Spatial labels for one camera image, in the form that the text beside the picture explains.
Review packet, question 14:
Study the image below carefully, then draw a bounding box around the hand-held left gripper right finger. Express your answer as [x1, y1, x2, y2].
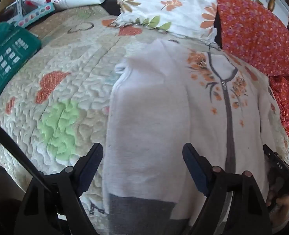
[182, 143, 273, 235]

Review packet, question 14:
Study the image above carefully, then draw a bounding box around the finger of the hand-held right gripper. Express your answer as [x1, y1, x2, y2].
[263, 144, 289, 177]

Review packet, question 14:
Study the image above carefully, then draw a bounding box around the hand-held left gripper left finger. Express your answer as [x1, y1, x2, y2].
[14, 142, 104, 235]

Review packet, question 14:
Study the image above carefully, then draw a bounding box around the white zip cardigan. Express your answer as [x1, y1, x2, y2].
[102, 39, 288, 235]

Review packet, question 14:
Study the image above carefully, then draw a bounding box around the person's right hand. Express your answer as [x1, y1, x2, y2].
[265, 190, 289, 229]

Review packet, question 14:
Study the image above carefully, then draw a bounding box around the quilted heart-print bedspread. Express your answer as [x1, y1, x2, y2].
[0, 5, 289, 235]

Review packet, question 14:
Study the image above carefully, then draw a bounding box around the red floral blanket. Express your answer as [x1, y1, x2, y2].
[216, 0, 289, 199]

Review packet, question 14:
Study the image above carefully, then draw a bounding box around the dark cloth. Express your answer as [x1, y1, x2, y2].
[214, 12, 223, 51]

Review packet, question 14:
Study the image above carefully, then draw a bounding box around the teal box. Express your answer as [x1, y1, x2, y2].
[0, 22, 42, 113]

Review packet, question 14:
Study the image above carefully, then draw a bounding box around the paint palette box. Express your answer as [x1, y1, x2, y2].
[14, 2, 56, 28]

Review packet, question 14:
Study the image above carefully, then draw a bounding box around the wooden headboard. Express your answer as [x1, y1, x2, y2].
[226, 0, 289, 27]

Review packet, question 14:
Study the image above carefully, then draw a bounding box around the black cable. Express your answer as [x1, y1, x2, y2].
[0, 115, 51, 193]

